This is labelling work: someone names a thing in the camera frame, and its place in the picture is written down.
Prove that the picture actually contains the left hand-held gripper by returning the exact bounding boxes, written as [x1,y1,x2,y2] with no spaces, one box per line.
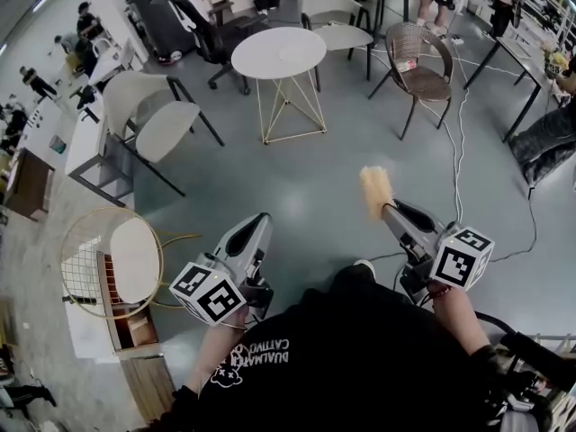
[168,213,275,328]

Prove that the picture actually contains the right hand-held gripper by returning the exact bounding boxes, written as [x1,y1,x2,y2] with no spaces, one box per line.
[381,199,496,305]

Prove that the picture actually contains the yellow sponge cloth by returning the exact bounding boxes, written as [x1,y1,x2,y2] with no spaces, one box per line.
[358,165,397,221]

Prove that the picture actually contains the white plate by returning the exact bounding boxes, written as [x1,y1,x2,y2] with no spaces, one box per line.
[277,42,312,66]

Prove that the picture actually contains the person's left forearm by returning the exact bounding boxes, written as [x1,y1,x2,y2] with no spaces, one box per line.
[184,306,251,395]

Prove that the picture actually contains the person's right forearm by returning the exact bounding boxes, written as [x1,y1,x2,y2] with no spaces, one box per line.
[427,281,491,359]

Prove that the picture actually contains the person's white shoe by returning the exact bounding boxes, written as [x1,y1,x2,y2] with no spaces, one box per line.
[353,258,377,281]

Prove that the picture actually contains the person's black trousers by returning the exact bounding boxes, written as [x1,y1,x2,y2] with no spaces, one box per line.
[326,262,379,299]

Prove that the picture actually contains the beige chair black legs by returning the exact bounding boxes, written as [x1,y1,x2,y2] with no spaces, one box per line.
[300,0,375,93]
[102,69,225,197]

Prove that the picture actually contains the wooden cabinet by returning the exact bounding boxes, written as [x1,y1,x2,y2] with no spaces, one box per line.
[96,249,176,422]

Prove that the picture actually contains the brown wicker chair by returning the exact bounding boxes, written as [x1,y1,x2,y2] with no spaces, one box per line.
[368,21,455,141]

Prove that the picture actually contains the person's black printed shirt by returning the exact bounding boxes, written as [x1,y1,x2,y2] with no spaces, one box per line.
[170,263,512,432]

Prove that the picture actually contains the white low cabinet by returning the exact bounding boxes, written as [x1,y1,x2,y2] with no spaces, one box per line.
[62,247,121,364]

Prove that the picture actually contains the round white table gold legs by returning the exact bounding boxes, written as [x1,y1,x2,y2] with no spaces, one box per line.
[230,25,329,146]

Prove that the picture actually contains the black office chair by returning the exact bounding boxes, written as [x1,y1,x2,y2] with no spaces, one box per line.
[161,0,271,96]

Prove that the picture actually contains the black framed table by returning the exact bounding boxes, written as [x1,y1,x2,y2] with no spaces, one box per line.
[463,36,569,143]

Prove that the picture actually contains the flower pot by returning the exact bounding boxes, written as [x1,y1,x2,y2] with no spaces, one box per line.
[541,40,572,80]

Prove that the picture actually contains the brown wooden table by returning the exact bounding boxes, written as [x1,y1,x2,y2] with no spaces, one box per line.
[3,148,56,222]

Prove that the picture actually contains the light wooden stool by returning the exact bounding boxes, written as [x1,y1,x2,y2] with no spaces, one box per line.
[207,0,236,22]

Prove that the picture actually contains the dark grey wheeled machine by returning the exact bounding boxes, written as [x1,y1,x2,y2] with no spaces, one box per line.
[125,0,199,65]

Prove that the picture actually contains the white long counter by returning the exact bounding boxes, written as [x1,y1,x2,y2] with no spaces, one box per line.
[17,96,68,170]

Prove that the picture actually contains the white cable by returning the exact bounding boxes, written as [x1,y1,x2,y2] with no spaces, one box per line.
[420,38,467,231]

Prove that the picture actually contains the gold wire stool white seat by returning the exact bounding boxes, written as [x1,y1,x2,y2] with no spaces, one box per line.
[60,205,203,319]

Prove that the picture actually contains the black cable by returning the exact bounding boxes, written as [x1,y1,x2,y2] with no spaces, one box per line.
[488,185,540,263]

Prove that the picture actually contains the black cabled equipment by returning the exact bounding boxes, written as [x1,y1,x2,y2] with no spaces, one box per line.
[476,312,576,432]

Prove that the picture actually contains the white desk black frame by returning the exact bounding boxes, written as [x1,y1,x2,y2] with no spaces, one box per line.
[65,101,136,209]

